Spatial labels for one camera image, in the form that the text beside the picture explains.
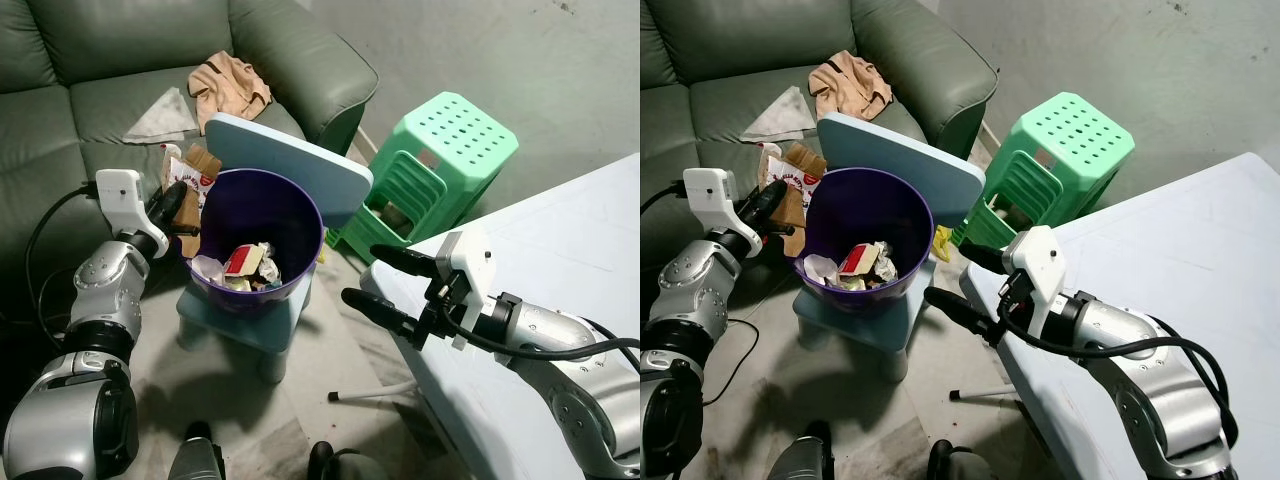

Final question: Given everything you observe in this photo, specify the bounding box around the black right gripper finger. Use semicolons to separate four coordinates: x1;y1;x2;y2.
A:
922;285;1003;347
341;288;429;348
957;239;1013;278
369;244;443;285

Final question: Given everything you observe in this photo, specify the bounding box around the brown and white snack bag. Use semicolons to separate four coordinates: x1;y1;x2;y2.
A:
159;143;224;260
756;141;830;260

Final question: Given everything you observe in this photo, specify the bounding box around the purple plastic rubbish bin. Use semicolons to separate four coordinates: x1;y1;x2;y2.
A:
184;167;327;317
794;166;938;303

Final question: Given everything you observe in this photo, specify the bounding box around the white crumpled paper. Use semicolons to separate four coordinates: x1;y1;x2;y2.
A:
189;254;227;288
802;253;842;287

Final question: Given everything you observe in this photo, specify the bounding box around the red and white package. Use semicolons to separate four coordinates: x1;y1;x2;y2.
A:
837;243;880;282
221;243;264;282

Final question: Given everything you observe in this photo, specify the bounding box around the white table leg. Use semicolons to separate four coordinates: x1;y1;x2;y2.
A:
327;379;417;404
947;384;1013;404

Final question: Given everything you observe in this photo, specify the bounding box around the grey triangular cloth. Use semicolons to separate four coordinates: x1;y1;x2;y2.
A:
121;87;199;145
741;86;817;142

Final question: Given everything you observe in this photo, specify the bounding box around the light blue child chair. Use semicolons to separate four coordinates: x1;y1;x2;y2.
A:
176;112;375;385
806;112;987;384

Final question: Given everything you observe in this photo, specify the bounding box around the beige crumpled garment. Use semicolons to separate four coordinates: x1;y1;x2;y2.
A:
188;52;273;136
808;50;894;124

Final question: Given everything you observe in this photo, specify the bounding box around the white table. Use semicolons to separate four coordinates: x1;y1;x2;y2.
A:
960;152;1280;480
357;152;641;480

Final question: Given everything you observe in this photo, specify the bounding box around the green plastic stool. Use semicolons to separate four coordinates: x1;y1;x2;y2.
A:
950;91;1137;251
328;91;520;267

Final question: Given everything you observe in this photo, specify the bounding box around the robot right leg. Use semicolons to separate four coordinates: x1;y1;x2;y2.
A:
306;440;393;480
927;440;1003;480

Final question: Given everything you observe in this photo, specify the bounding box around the grey-green leather sofa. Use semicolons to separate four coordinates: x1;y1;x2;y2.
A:
640;0;999;301
0;0;380;336

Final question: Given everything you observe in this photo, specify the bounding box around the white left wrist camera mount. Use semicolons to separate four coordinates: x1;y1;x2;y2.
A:
94;168;172;260
682;167;764;260

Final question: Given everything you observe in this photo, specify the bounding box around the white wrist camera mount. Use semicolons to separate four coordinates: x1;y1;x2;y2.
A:
1000;225;1070;333
94;168;172;260
424;227;494;352
682;167;764;260

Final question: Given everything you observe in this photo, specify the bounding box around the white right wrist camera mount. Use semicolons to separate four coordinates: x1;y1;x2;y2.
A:
424;227;494;352
1000;225;1070;333

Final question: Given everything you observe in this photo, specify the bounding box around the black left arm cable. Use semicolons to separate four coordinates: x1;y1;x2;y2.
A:
640;181;691;217
24;183;101;346

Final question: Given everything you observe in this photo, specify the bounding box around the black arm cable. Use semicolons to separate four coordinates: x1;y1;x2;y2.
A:
438;296;641;363
640;181;691;217
998;296;1241;449
24;183;101;346

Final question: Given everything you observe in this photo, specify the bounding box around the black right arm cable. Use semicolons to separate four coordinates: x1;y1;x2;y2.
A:
438;296;641;363
998;296;1241;449

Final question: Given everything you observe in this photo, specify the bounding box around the black floor cable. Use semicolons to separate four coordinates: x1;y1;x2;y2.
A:
700;318;763;407

